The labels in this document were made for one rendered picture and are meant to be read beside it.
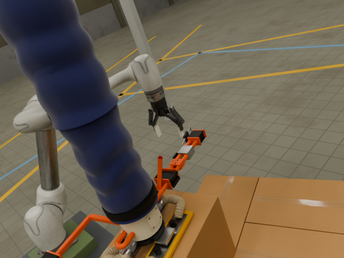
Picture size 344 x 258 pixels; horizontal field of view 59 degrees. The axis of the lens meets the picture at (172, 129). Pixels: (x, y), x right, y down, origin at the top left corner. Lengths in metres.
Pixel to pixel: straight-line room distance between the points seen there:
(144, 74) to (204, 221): 0.70
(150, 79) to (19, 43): 0.59
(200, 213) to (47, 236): 0.81
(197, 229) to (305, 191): 0.87
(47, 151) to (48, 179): 0.17
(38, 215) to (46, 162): 0.27
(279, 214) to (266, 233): 0.15
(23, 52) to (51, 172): 0.96
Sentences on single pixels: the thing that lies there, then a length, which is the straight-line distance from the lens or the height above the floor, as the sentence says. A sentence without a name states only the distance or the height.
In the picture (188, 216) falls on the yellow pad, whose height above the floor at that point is 0.97.
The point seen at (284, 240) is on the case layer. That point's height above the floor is 0.54.
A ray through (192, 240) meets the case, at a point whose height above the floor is 0.94.
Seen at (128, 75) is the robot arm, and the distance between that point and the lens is 1.53.
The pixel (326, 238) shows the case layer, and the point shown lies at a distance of 1.80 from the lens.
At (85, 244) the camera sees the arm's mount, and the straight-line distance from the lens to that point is 1.83.
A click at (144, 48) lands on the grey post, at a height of 1.12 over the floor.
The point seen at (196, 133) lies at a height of 1.11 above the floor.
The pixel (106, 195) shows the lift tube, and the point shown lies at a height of 1.30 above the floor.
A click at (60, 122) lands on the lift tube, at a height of 1.62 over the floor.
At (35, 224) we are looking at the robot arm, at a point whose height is 1.05.
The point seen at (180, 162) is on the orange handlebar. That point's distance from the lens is 1.53.
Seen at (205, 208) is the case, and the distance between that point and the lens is 1.46.
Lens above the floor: 1.93
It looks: 27 degrees down
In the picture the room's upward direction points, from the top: 20 degrees counter-clockwise
